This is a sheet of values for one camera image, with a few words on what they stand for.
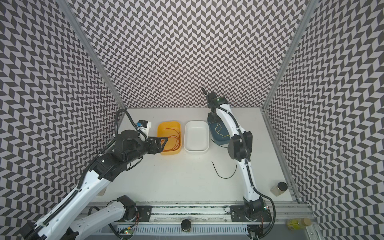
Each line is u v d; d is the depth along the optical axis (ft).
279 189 2.42
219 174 2.84
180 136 3.16
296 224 2.07
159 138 1.99
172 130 3.70
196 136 3.24
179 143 3.22
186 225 2.06
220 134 3.07
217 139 3.08
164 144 2.15
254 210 2.09
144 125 1.95
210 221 2.37
